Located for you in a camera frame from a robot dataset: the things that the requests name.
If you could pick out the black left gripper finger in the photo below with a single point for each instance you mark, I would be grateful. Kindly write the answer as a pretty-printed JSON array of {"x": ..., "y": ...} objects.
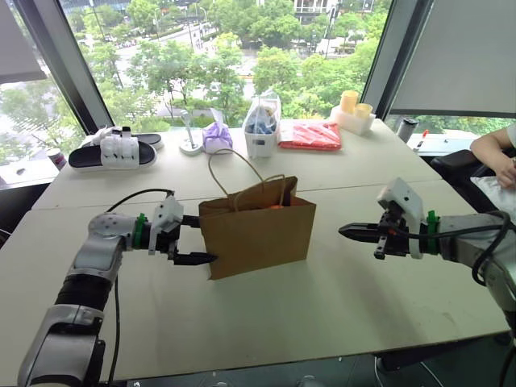
[
  {"x": 193, "y": 259},
  {"x": 191, "y": 222}
]

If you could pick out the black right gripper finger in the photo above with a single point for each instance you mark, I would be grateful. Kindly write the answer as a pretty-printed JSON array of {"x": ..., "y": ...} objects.
[
  {"x": 367, "y": 226},
  {"x": 360, "y": 235}
]

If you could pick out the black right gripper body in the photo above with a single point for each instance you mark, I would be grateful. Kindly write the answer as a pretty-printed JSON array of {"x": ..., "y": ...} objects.
[{"x": 393, "y": 242}]

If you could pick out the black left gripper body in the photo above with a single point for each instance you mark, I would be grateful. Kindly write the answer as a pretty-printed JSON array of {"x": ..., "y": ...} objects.
[{"x": 165, "y": 242}]

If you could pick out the brown paper bag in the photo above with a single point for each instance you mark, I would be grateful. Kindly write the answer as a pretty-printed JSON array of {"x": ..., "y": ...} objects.
[{"x": 258, "y": 242}]

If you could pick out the orange toy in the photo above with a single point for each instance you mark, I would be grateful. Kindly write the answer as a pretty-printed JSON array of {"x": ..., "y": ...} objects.
[{"x": 276, "y": 207}]

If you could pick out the person's bare forearm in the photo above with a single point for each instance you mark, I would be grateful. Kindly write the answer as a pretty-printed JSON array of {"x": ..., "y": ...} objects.
[{"x": 489, "y": 147}]

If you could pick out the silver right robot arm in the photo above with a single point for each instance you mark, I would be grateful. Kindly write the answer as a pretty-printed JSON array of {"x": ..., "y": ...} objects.
[{"x": 467, "y": 238}]

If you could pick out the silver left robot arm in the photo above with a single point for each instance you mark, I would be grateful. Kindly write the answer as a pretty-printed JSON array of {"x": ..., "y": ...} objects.
[{"x": 96, "y": 246}]

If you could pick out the clear plastic bag blue contents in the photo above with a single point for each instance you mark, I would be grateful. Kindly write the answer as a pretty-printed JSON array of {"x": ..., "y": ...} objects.
[{"x": 264, "y": 111}]

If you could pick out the person's bare hand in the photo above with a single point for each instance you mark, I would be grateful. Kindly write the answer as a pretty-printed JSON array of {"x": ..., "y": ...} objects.
[{"x": 508, "y": 175}]

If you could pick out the green left wrist clamp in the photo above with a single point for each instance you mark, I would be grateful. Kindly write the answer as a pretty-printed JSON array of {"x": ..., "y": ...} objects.
[{"x": 140, "y": 231}]

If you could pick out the green wrist clamp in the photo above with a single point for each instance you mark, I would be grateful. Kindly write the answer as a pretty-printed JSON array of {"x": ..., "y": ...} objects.
[
  {"x": 432, "y": 231},
  {"x": 140, "y": 231}
]

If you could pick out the green right wrist clamp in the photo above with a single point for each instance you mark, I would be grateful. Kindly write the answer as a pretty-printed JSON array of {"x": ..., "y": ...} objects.
[{"x": 432, "y": 231}]

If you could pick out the white stand with clear rod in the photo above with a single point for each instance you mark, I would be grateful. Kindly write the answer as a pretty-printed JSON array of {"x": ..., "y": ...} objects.
[{"x": 190, "y": 147}]

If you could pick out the purple and white pouch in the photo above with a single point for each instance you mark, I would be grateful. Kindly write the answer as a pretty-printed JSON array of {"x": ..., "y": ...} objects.
[{"x": 217, "y": 139}]

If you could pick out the black and white slipper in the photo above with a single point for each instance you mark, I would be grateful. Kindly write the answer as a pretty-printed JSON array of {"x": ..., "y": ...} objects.
[
  {"x": 129, "y": 155},
  {"x": 151, "y": 139}
]

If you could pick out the black chair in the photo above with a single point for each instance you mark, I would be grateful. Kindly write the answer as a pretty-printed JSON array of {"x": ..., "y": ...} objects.
[{"x": 455, "y": 169}]

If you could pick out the white plastic basket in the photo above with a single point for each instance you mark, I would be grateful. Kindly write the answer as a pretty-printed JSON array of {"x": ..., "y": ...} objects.
[{"x": 260, "y": 145}]

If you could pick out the grey tumbler black lid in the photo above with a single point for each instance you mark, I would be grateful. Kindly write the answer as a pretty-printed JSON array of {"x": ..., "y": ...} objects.
[{"x": 406, "y": 131}]

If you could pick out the white cup tray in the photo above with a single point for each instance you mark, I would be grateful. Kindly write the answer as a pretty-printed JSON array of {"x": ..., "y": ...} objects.
[{"x": 354, "y": 123}]

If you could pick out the red plastic packet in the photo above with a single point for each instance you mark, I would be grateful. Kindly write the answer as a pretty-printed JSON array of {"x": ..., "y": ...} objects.
[{"x": 310, "y": 137}]

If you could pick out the red marker pen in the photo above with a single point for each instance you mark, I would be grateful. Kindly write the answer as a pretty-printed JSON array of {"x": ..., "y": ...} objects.
[{"x": 423, "y": 136}]

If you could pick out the white clothing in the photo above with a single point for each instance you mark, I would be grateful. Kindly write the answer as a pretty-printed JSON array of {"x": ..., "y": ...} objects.
[{"x": 493, "y": 193}]

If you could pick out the short yellow cup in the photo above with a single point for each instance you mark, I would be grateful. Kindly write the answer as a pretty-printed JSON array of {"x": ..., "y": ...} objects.
[{"x": 363, "y": 111}]

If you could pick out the tall yellow cup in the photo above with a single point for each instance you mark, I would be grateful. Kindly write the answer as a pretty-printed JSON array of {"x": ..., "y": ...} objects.
[{"x": 349, "y": 102}]

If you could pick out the grey roller blind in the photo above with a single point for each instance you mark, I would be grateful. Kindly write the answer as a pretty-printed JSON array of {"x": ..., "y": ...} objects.
[
  {"x": 455, "y": 56},
  {"x": 18, "y": 40}
]

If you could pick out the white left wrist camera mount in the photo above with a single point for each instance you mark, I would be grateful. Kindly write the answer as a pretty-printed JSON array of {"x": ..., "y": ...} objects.
[{"x": 167, "y": 213}]

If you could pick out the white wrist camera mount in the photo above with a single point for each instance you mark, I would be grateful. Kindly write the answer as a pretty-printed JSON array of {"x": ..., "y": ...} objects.
[
  {"x": 407, "y": 199},
  {"x": 167, "y": 213}
]

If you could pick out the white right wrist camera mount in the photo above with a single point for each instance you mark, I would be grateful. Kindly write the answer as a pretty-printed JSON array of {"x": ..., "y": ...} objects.
[{"x": 407, "y": 199}]

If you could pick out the dark window frame pillar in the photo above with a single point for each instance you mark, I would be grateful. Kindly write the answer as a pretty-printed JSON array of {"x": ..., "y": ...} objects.
[
  {"x": 391, "y": 52},
  {"x": 64, "y": 68}
]

